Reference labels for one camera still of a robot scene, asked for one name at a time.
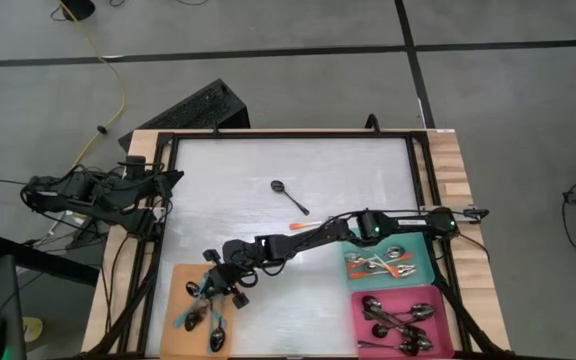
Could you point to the black metal spoon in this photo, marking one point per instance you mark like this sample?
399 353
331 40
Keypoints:
277 186
409 349
370 303
424 343
380 330

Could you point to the black round floor object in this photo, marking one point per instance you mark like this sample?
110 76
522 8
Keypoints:
79 7

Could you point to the black floor bar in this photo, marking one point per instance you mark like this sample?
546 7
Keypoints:
43 257

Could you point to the small grey device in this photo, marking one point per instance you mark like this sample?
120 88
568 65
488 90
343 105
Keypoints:
474 214

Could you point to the orange plastic bin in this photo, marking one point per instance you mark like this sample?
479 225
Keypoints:
178 345

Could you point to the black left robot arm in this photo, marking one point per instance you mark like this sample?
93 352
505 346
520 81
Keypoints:
93 212

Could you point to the teal plastic bin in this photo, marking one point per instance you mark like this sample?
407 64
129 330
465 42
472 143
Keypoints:
425 250

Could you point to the wooden table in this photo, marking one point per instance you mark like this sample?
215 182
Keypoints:
473 300

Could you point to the pink plastic bin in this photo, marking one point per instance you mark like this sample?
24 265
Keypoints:
440 296

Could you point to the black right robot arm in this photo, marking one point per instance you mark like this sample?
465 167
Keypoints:
318 240

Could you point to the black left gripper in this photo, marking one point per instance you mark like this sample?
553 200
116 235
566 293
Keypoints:
145 184

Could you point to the yellow disc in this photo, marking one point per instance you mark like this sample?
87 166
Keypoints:
34 330

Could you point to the black table frame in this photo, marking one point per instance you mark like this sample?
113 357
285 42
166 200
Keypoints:
293 135

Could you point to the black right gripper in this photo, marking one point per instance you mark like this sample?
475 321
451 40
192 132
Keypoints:
225 280

